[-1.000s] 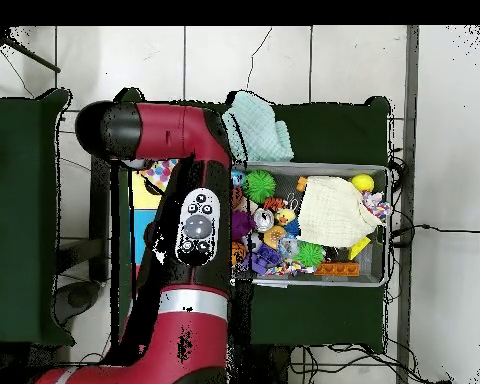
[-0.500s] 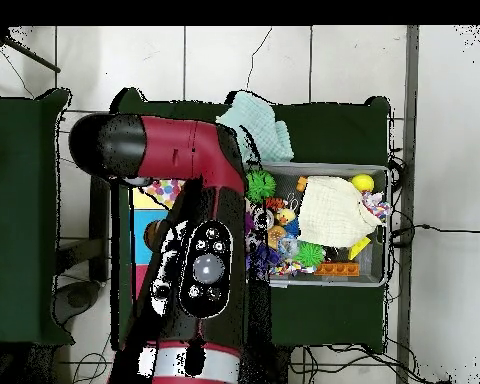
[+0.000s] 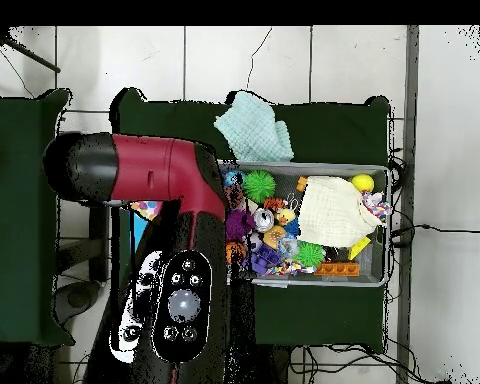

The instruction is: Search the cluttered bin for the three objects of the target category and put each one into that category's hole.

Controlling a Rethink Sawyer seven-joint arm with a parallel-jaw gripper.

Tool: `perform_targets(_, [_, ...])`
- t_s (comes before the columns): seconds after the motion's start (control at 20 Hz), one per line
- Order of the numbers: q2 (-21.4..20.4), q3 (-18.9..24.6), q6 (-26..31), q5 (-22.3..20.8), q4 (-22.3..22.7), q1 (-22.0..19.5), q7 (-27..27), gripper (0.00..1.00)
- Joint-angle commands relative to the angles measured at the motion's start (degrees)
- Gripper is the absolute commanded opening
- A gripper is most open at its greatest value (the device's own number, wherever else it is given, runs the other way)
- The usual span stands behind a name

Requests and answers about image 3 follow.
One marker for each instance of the mint green knitted cloth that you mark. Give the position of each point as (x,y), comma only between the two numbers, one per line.
(252,128)

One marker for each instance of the colourful polka dot cloth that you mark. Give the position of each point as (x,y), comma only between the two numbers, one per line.
(148,210)

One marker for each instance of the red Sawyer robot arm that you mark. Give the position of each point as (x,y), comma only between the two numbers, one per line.
(160,168)

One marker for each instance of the wooden box with three holes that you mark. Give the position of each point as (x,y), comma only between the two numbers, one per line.
(138,236)

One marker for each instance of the purple spiky ball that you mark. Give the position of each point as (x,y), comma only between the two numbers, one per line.
(240,224)

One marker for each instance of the green spiky ball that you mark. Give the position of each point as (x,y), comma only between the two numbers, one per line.
(260,186)
(308,254)

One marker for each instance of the blue globe ball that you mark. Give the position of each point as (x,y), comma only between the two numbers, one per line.
(234,178)

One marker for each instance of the cream knitted cloth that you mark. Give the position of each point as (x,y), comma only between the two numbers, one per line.
(336,212)

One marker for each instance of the orange plastic tray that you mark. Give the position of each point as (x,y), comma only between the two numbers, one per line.
(338,270)

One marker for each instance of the plain yellow ball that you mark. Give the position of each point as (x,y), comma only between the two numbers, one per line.
(362,182)

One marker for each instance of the green cloth side table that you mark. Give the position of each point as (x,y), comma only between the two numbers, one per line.
(20,232)

